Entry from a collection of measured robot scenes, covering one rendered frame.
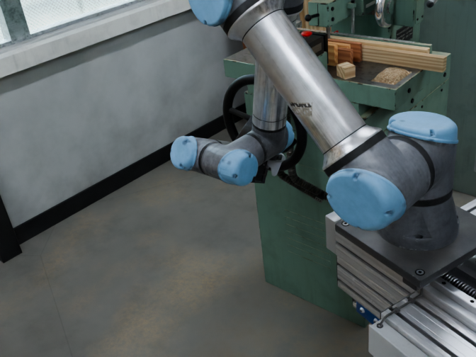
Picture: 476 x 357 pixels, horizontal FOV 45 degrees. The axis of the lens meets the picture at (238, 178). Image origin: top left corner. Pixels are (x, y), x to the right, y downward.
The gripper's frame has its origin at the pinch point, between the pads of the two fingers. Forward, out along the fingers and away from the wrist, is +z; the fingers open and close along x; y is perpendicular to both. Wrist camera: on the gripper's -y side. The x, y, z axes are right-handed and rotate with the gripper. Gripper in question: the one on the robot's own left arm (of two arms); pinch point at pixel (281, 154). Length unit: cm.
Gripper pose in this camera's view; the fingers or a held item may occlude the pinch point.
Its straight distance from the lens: 150.0
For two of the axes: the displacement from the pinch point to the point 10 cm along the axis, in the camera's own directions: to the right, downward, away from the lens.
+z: 6.8, 0.4, 7.3
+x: 7.0, 2.4, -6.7
